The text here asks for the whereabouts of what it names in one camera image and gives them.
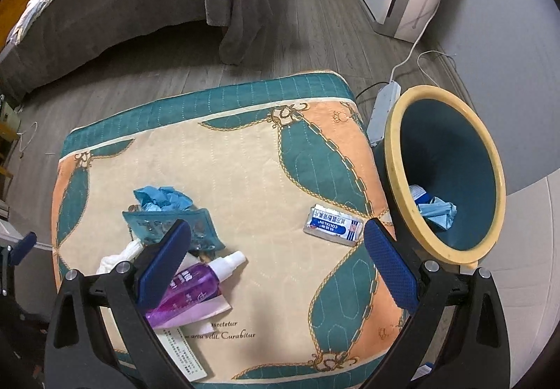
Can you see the teal orange printed mat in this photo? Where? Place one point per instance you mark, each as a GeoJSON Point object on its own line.
{"type": "Point", "coordinates": [227, 170]}

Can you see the white tissue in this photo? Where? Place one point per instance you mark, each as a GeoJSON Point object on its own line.
{"type": "Point", "coordinates": [118, 257]}

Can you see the small blue white sachet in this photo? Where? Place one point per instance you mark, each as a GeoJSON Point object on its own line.
{"type": "Point", "coordinates": [332, 225]}

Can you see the grey power strip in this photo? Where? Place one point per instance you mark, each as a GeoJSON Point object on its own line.
{"type": "Point", "coordinates": [383, 113]}

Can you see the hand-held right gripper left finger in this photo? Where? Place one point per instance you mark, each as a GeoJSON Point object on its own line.
{"type": "Point", "coordinates": [164, 266]}

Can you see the blue face mask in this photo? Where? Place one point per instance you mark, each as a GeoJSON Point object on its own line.
{"type": "Point", "coordinates": [162, 198]}
{"type": "Point", "coordinates": [437, 211]}

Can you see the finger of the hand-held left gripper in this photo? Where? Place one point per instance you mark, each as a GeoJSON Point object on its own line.
{"type": "Point", "coordinates": [24, 246]}

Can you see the teal bin with yellow rim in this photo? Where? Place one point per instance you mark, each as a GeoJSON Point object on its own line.
{"type": "Point", "coordinates": [446, 152]}

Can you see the purple spray bottle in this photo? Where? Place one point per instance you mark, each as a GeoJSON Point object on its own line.
{"type": "Point", "coordinates": [197, 284]}

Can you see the wooden nightstand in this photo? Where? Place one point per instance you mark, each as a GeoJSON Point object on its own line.
{"type": "Point", "coordinates": [8, 139]}

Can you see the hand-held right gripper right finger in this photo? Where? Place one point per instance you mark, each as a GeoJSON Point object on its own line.
{"type": "Point", "coordinates": [391, 268]}

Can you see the blue white wet wipes packet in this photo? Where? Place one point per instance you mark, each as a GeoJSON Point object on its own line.
{"type": "Point", "coordinates": [419, 193]}

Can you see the white green medicine box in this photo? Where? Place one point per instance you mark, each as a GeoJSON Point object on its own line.
{"type": "Point", "coordinates": [183, 354]}

